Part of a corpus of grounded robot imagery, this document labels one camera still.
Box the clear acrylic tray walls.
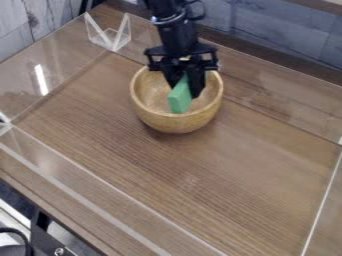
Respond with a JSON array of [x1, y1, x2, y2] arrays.
[[0, 7, 342, 256]]

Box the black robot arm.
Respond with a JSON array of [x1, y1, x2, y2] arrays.
[[144, 0, 218, 98]]

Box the clear acrylic corner bracket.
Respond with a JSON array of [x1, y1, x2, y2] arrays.
[[84, 13, 131, 52]]

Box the black cable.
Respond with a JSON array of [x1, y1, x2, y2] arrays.
[[0, 227, 34, 256]]

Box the wooden bowl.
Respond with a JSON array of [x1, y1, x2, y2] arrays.
[[130, 66, 225, 134]]

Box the green rectangular stick block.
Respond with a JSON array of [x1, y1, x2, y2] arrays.
[[167, 75, 193, 114]]

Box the black table frame bracket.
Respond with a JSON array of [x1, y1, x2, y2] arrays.
[[31, 209, 78, 256]]

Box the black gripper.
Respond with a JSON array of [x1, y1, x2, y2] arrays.
[[144, 13, 218, 98]]

